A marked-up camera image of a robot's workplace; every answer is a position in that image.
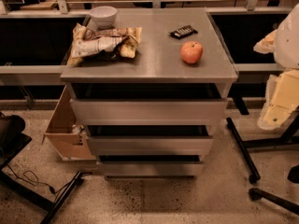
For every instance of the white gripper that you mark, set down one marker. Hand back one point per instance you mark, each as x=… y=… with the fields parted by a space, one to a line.
x=288 y=44

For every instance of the grey top drawer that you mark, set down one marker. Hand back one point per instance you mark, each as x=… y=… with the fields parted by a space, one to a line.
x=148 y=113

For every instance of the grey drawer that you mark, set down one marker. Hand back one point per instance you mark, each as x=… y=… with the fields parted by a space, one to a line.
x=150 y=169
x=149 y=145
x=148 y=113

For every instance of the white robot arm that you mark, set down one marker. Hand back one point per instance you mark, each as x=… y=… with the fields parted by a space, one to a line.
x=283 y=42

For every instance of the grey drawer cabinet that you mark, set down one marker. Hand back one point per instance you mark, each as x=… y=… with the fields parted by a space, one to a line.
x=156 y=74

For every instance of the grey bottom drawer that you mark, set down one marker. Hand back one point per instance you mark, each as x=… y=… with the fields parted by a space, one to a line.
x=150 y=169

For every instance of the grey middle drawer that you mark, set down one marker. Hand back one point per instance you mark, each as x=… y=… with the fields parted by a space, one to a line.
x=149 y=145

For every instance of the black stand base right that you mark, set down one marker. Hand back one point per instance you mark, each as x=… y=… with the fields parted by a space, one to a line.
x=287 y=139

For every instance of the red apple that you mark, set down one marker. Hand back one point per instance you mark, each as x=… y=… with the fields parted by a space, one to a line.
x=191 y=52

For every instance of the black chair wheel leg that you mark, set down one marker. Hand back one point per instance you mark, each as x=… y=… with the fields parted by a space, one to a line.
x=258 y=194

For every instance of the black snack bar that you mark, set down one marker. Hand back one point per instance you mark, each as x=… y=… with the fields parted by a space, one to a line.
x=183 y=32

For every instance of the white bowl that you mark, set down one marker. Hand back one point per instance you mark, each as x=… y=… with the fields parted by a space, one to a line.
x=104 y=16

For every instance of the crumpled chip bag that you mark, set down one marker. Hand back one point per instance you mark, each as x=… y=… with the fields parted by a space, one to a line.
x=108 y=43

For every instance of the brown cardboard box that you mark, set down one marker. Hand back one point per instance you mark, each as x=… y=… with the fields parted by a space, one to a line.
x=66 y=134

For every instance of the black bag on left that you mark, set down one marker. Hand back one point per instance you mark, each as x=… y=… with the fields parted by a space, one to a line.
x=12 y=138

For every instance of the black stand leg left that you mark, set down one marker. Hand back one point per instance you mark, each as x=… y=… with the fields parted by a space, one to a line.
x=47 y=205

